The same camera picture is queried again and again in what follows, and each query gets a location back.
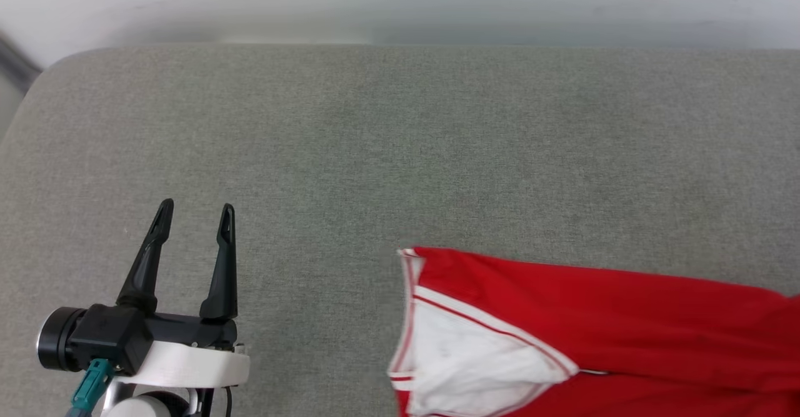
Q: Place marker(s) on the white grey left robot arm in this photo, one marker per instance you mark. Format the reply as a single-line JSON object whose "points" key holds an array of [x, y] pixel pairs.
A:
{"points": [[144, 406]]}

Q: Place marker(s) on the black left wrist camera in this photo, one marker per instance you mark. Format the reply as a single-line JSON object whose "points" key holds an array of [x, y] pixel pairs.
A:
{"points": [[106, 336]]}

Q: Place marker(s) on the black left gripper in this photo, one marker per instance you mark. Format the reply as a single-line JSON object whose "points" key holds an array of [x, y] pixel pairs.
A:
{"points": [[187, 332]]}

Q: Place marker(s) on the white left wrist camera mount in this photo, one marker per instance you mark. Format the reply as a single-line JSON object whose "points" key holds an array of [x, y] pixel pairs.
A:
{"points": [[187, 367]]}

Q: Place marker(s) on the red and white garment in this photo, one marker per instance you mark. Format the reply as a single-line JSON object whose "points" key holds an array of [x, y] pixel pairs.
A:
{"points": [[625, 329]]}

